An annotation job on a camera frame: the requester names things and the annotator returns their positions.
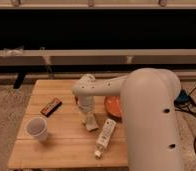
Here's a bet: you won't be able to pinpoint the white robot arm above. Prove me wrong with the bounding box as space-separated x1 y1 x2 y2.
72 68 184 171

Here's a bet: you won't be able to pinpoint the orange bowl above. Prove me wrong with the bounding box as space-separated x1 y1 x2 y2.
104 96 121 118

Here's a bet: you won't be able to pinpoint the brown chocolate bar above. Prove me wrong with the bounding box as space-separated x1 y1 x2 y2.
40 98 62 117

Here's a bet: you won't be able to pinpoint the white plastic cup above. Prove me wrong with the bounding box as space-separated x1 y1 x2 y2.
26 117 48 142

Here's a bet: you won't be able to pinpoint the black table leg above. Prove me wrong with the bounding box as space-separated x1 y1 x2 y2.
13 72 26 89

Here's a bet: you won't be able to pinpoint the grey horizontal rail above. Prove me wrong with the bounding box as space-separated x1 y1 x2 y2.
0 49 196 66

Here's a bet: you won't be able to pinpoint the black cables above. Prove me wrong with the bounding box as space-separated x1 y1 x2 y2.
173 75 196 168

